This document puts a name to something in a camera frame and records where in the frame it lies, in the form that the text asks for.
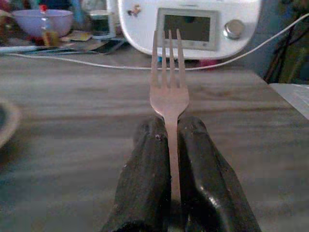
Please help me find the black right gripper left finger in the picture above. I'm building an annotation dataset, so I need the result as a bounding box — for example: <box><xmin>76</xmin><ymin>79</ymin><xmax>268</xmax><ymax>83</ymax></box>
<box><xmin>100</xmin><ymin>116</ymin><xmax>172</xmax><ymax>232</ymax></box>

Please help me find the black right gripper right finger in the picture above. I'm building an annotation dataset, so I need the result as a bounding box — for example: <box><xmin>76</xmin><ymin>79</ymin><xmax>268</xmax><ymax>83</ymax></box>
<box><xmin>177</xmin><ymin>116</ymin><xmax>262</xmax><ymax>232</ymax></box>

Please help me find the silver metal fork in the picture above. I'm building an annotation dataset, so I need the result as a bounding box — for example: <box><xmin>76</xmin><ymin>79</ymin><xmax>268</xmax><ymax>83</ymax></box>
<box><xmin>149</xmin><ymin>29</ymin><xmax>190</xmax><ymax>201</ymax></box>

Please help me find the stack of papers and magazines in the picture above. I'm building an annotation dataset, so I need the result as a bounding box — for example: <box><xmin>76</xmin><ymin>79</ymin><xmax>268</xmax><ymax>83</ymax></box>
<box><xmin>0</xmin><ymin>31</ymin><xmax>126</xmax><ymax>55</ymax></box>

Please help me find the white kitchen machine with display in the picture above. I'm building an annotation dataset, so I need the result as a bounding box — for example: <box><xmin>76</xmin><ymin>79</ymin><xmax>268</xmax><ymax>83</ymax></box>
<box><xmin>117</xmin><ymin>0</ymin><xmax>263</xmax><ymax>60</ymax></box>

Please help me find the glass jar with dark contents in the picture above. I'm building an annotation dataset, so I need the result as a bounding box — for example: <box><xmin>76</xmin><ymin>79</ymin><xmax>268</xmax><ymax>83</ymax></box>
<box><xmin>88</xmin><ymin>10</ymin><xmax>114</xmax><ymax>40</ymax></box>

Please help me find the small bottle with red cap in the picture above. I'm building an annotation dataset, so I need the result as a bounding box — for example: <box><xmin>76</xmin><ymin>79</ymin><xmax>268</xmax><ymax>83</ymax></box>
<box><xmin>40</xmin><ymin>5</ymin><xmax>58</xmax><ymax>46</ymax></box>

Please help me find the lilac plastic bowl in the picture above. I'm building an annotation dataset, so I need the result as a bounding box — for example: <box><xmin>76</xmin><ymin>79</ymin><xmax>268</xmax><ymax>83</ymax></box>
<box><xmin>12</xmin><ymin>9</ymin><xmax>74</xmax><ymax>38</ymax></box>

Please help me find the white power cable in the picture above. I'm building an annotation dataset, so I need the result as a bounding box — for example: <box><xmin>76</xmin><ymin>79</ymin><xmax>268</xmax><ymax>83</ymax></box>
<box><xmin>0</xmin><ymin>13</ymin><xmax>309</xmax><ymax>71</ymax></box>

